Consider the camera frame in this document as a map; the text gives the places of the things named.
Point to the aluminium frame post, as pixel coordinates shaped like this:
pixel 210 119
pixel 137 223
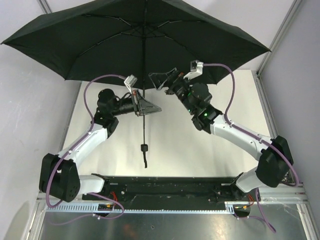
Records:
pixel 280 34
pixel 45 7

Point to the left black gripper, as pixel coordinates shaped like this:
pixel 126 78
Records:
pixel 136 103

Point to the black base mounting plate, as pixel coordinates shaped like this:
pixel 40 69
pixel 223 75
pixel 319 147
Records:
pixel 176 193

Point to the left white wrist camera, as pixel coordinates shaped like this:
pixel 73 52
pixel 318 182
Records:
pixel 129 82

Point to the aluminium table edge rail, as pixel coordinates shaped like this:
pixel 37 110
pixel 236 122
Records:
pixel 266 108

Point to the right aluminium frame post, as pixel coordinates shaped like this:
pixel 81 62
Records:
pixel 280 34

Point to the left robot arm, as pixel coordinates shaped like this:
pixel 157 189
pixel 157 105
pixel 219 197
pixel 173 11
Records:
pixel 59 176

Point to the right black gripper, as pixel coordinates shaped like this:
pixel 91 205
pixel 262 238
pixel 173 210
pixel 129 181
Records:
pixel 171 82

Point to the grey slotted cable duct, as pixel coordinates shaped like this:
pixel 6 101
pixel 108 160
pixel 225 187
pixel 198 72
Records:
pixel 101 207

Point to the black folding umbrella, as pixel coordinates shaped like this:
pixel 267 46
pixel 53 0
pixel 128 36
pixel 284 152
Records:
pixel 107 39

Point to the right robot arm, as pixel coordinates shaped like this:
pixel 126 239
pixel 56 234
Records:
pixel 272 154

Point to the left aluminium frame post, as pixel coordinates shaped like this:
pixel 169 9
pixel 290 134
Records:
pixel 45 7

